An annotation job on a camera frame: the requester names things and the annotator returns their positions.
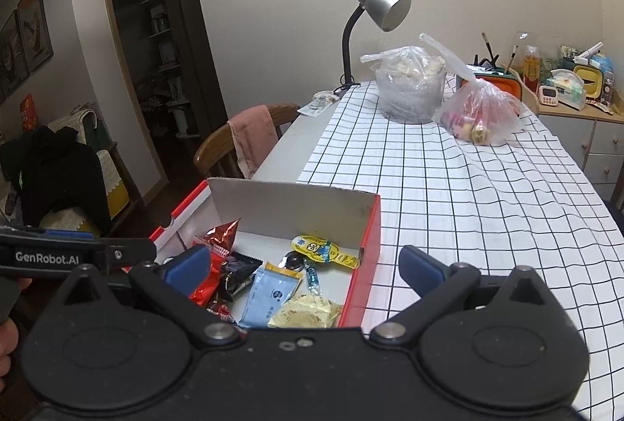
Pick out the clear bag with grey bowl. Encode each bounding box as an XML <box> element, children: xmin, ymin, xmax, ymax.
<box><xmin>361</xmin><ymin>46</ymin><xmax>447</xmax><ymax>124</ymax></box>

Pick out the dark framed wall poster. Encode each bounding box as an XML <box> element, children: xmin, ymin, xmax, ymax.
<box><xmin>17</xmin><ymin>0</ymin><xmax>54</xmax><ymax>73</ymax></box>
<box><xmin>0</xmin><ymin>9</ymin><xmax>31</xmax><ymax>103</ymax></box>

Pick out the dark brown small snack packet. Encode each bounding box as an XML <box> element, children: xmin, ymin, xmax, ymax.
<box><xmin>219</xmin><ymin>251</ymin><xmax>262</xmax><ymax>302</ymax></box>

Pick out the white wooden cabinet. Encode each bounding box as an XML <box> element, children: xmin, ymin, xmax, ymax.
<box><xmin>517</xmin><ymin>77</ymin><xmax>624</xmax><ymax>200</ymax></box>

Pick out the white tube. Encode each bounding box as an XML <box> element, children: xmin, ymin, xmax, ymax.
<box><xmin>575</xmin><ymin>42</ymin><xmax>604</xmax><ymax>61</ymax></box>

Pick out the person's left hand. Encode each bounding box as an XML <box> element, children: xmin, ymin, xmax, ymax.
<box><xmin>0</xmin><ymin>318</ymin><xmax>20</xmax><ymax>380</ymax></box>

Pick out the red paper bag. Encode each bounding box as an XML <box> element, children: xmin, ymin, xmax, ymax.
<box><xmin>19</xmin><ymin>94</ymin><xmax>39</xmax><ymax>132</ymax></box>

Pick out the white black checkered tablecloth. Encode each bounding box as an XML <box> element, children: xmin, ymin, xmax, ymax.
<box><xmin>297</xmin><ymin>75</ymin><xmax>624</xmax><ymax>419</ymax></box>

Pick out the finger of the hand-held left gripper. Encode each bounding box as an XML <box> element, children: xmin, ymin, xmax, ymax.
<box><xmin>105</xmin><ymin>238</ymin><xmax>158</xmax><ymax>273</ymax></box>

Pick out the brown wooden chair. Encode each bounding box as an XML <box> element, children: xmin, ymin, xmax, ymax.
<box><xmin>194</xmin><ymin>103</ymin><xmax>300</xmax><ymax>180</ymax></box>

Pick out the orange liquid bottle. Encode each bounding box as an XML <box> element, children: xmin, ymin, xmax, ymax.
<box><xmin>523</xmin><ymin>45</ymin><xmax>541</xmax><ymax>95</ymax></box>

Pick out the white kitchen timer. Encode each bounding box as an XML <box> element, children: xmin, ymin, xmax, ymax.
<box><xmin>536</xmin><ymin>82</ymin><xmax>560</xmax><ymax>109</ymax></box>

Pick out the orange green pen holder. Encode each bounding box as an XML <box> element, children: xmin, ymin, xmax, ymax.
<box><xmin>456</xmin><ymin>65</ymin><xmax>523</xmax><ymax>103</ymax></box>

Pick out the grey desk lamp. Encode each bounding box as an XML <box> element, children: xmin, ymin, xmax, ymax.
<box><xmin>336</xmin><ymin>0</ymin><xmax>411</xmax><ymax>97</ymax></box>

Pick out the red and white cardboard box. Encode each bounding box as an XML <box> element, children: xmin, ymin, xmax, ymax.
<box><xmin>149</xmin><ymin>177</ymin><xmax>381</xmax><ymax>329</ymax></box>

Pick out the plastic bag of pink snacks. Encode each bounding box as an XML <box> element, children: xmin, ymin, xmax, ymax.
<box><xmin>419</xmin><ymin>34</ymin><xmax>527</xmax><ymax>146</ymax></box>

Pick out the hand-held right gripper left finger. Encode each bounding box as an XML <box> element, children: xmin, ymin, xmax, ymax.
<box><xmin>61</xmin><ymin>244</ymin><xmax>245</xmax><ymax>346</ymax></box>

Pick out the pink towel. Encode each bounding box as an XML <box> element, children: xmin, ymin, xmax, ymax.
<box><xmin>227</xmin><ymin>105</ymin><xmax>280</xmax><ymax>179</ymax></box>

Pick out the yellow tissue box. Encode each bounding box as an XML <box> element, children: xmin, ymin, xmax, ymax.
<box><xmin>573</xmin><ymin>64</ymin><xmax>605</xmax><ymax>103</ymax></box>

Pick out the dark bookshelf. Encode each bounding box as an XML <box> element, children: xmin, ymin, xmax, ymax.
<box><xmin>105</xmin><ymin>0</ymin><xmax>206</xmax><ymax>139</ymax></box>

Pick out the pale yellow snack packet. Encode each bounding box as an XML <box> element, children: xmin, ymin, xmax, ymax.
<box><xmin>267</xmin><ymin>293</ymin><xmax>344</xmax><ymax>329</ymax></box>

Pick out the black clothing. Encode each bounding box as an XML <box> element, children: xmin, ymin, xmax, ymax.
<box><xmin>0</xmin><ymin>126</ymin><xmax>113</xmax><ymax>232</ymax></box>

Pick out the yellow foil snack packet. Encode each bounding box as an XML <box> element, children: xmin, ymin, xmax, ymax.
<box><xmin>329</xmin><ymin>253</ymin><xmax>362</xmax><ymax>269</ymax></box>

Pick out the green white tissue pack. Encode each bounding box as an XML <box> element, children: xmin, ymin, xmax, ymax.
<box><xmin>550</xmin><ymin>69</ymin><xmax>586</xmax><ymax>110</ymax></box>

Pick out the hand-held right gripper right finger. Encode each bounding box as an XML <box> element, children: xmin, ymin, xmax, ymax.
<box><xmin>368</xmin><ymin>246</ymin><xmax>551</xmax><ymax>348</ymax></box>

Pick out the light blue snack packet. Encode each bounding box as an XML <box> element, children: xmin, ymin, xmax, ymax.
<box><xmin>240</xmin><ymin>262</ymin><xmax>303</xmax><ymax>329</ymax></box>

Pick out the red-brown shiny cookie packet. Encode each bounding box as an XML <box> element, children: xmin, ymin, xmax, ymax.
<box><xmin>188</xmin><ymin>255</ymin><xmax>245</xmax><ymax>327</ymax></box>

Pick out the white leaflet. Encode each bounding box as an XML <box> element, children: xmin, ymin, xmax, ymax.
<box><xmin>297</xmin><ymin>92</ymin><xmax>340</xmax><ymax>116</ymax></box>

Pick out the armchair with cream cover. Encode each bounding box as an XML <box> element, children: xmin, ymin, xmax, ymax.
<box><xmin>39</xmin><ymin>109</ymin><xmax>132</xmax><ymax>237</ymax></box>

